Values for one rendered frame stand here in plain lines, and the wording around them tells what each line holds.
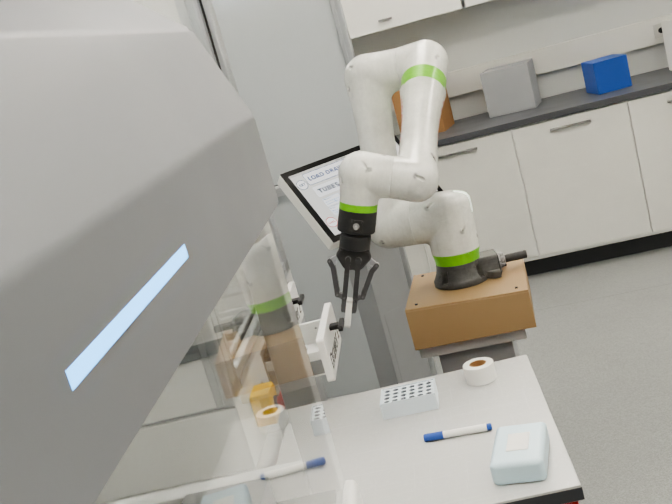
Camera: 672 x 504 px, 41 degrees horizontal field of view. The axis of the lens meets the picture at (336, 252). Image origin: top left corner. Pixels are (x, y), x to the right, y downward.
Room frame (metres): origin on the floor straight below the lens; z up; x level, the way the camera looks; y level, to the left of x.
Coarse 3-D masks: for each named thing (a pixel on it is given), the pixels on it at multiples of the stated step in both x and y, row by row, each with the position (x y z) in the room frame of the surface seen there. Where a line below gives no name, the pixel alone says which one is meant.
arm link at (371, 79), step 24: (360, 72) 2.43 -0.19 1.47; (384, 72) 2.41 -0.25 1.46; (360, 96) 2.43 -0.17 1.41; (384, 96) 2.43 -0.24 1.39; (360, 120) 2.43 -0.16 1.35; (384, 120) 2.42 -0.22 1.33; (360, 144) 2.44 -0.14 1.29; (384, 144) 2.40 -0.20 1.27; (384, 216) 2.35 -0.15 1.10; (408, 216) 2.32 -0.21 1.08; (384, 240) 2.35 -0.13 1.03; (408, 240) 2.33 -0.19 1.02
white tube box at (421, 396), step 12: (408, 384) 1.91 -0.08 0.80; (420, 384) 1.90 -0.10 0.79; (432, 384) 1.87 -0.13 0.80; (384, 396) 1.88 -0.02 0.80; (396, 396) 1.87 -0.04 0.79; (408, 396) 1.84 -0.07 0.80; (420, 396) 1.82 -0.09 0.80; (432, 396) 1.82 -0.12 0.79; (384, 408) 1.83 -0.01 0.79; (396, 408) 1.83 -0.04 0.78; (408, 408) 1.83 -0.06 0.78; (420, 408) 1.82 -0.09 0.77; (432, 408) 1.82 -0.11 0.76
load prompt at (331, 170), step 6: (336, 162) 3.09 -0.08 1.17; (318, 168) 3.05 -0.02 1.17; (324, 168) 3.06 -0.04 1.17; (330, 168) 3.06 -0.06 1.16; (336, 168) 3.07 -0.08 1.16; (306, 174) 3.01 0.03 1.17; (312, 174) 3.02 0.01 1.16; (318, 174) 3.03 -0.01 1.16; (324, 174) 3.03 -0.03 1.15; (330, 174) 3.04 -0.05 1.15; (336, 174) 3.05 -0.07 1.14; (306, 180) 2.99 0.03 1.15; (312, 180) 3.00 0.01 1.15; (318, 180) 3.01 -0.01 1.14
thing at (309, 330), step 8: (304, 328) 2.26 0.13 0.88; (312, 328) 2.26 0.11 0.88; (304, 336) 2.26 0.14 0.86; (312, 336) 2.26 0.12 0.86; (312, 344) 2.25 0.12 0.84; (312, 352) 2.02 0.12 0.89; (312, 360) 2.01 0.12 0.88; (320, 360) 2.01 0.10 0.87; (312, 368) 2.01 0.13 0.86; (320, 368) 2.01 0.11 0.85
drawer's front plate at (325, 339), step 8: (328, 304) 2.26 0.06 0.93; (328, 312) 2.19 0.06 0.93; (320, 320) 2.14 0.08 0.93; (328, 320) 2.15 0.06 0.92; (320, 328) 2.07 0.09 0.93; (328, 328) 2.11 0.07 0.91; (320, 336) 2.01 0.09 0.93; (328, 336) 2.08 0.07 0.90; (336, 336) 2.21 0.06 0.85; (320, 344) 1.99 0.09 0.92; (328, 344) 2.04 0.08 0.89; (336, 344) 2.17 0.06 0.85; (320, 352) 1.99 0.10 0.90; (328, 352) 2.01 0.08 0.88; (336, 352) 2.13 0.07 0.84; (328, 360) 1.99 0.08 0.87; (336, 360) 2.10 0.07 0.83; (328, 368) 1.99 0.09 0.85; (336, 368) 2.06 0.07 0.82; (328, 376) 1.99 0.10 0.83
